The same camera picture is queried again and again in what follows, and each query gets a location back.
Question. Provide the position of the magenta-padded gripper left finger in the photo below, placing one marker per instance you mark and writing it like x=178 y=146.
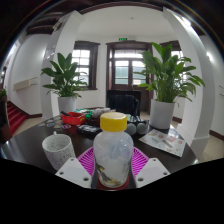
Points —
x=73 y=171

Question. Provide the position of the grey ball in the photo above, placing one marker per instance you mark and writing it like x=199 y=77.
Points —
x=142 y=128
x=131 y=129

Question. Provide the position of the printed paper sheet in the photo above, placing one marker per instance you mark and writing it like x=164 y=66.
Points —
x=163 y=141

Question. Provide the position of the white speckled mug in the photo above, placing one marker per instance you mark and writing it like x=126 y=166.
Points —
x=57 y=151

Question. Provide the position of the small potted plant, white pot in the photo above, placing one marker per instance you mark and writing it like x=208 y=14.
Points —
x=65 y=78

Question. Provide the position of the red plastic box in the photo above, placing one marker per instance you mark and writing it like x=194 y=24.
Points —
x=74 y=119

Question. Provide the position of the black flat box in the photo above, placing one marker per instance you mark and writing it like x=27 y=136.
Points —
x=87 y=130

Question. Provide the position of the dark wooden glazed door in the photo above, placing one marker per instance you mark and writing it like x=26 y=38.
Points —
x=128 y=66

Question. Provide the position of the red carpeted stairs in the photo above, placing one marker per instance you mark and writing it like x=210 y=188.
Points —
x=16 y=116

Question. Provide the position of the green exit sign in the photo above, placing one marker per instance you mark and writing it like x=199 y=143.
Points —
x=123 y=39

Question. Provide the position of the large potted plant, white pot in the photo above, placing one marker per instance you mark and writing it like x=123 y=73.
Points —
x=166 y=76

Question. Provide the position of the clear bottle with yellow cap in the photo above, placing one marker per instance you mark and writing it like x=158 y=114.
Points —
x=113 y=153

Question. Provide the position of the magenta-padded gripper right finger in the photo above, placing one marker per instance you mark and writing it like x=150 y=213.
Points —
x=151 y=171

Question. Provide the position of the black chair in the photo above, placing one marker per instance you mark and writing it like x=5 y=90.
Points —
x=123 y=103

